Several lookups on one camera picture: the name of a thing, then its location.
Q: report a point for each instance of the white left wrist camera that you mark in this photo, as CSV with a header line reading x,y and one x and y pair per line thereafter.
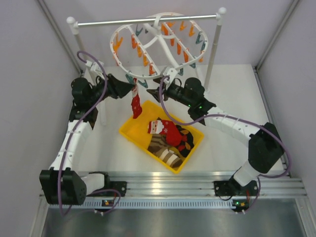
x,y
94,69

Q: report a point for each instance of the black argyle sock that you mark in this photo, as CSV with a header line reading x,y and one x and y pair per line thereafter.
x,y
187,142

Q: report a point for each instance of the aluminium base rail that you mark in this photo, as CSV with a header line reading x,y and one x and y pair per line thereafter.
x,y
190,190

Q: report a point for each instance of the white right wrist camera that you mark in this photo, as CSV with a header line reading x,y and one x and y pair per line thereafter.
x,y
170,74

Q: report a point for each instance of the orange clothespin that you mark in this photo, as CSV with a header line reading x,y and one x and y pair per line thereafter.
x,y
145,60
152,69

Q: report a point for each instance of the white drying rack stand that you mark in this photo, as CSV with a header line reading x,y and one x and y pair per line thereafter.
x,y
74,25

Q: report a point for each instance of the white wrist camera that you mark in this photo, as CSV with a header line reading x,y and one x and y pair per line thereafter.
x,y
170,74
94,69

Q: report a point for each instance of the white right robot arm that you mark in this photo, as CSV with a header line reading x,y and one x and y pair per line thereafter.
x,y
264,145

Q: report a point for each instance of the red santa sock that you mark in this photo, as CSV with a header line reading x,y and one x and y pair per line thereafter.
x,y
166,128
135,103

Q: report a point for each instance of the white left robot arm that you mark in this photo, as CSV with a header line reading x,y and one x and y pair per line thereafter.
x,y
60,183

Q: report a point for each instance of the white round clip hanger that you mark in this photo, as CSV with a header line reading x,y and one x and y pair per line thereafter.
x,y
175,44

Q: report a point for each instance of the brown striped sock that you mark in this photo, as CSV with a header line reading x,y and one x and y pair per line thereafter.
x,y
158,145
168,157

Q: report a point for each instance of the yellow plastic bin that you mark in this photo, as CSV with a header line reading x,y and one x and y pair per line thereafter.
x,y
136,131

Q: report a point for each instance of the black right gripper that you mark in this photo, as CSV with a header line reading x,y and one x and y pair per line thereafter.
x,y
156,93

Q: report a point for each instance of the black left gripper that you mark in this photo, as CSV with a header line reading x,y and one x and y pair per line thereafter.
x,y
117,89

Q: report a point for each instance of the teal clothespin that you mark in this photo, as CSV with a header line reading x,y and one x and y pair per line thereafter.
x,y
130,79
143,83

